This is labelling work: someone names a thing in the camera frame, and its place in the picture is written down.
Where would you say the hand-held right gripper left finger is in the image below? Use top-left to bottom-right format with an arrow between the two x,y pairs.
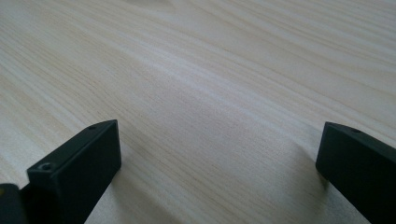
26,119 -> 122,224

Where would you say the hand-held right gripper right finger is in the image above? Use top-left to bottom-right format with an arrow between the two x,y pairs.
315,121 -> 396,224

